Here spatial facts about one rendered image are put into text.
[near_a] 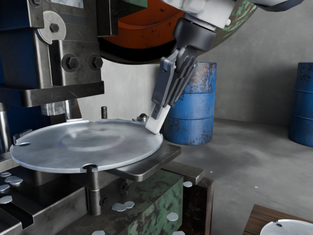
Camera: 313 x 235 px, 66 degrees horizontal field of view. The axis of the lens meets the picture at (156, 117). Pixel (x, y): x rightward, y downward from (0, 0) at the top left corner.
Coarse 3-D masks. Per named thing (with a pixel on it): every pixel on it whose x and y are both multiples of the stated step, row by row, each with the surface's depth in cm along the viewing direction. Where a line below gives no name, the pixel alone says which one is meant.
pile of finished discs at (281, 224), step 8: (272, 224) 86; (280, 224) 87; (288, 224) 86; (296, 224) 86; (304, 224) 86; (312, 224) 86; (264, 232) 83; (272, 232) 83; (280, 232) 83; (288, 232) 83; (296, 232) 83; (304, 232) 83; (312, 232) 83
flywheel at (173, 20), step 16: (160, 0) 74; (128, 16) 82; (144, 16) 79; (160, 16) 75; (176, 16) 69; (128, 32) 79; (144, 32) 76; (160, 32) 73; (144, 48) 78; (160, 48) 81
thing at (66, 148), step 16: (48, 128) 56; (64, 128) 57; (80, 128) 57; (96, 128) 57; (112, 128) 57; (128, 128) 57; (144, 128) 57; (16, 144) 47; (32, 144) 47; (48, 144) 47; (64, 144) 45; (80, 144) 45; (96, 144) 45; (112, 144) 46; (128, 144) 47; (144, 144) 47; (160, 144) 45; (16, 160) 38; (32, 160) 39; (48, 160) 39; (64, 160) 39; (80, 160) 39; (96, 160) 39; (112, 160) 39; (128, 160) 38
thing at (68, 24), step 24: (48, 0) 42; (72, 0) 46; (48, 24) 41; (72, 24) 46; (96, 24) 52; (0, 48) 47; (24, 48) 43; (48, 48) 43; (72, 48) 44; (96, 48) 48; (24, 72) 44; (48, 72) 44; (72, 72) 44; (96, 72) 49
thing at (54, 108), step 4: (44, 104) 52; (48, 104) 52; (52, 104) 52; (56, 104) 53; (60, 104) 53; (64, 104) 55; (44, 108) 52; (48, 108) 52; (52, 108) 52; (56, 108) 53; (60, 108) 54; (64, 108) 54; (44, 112) 53; (48, 112) 52; (52, 112) 53; (56, 112) 53; (60, 112) 54; (64, 112) 55
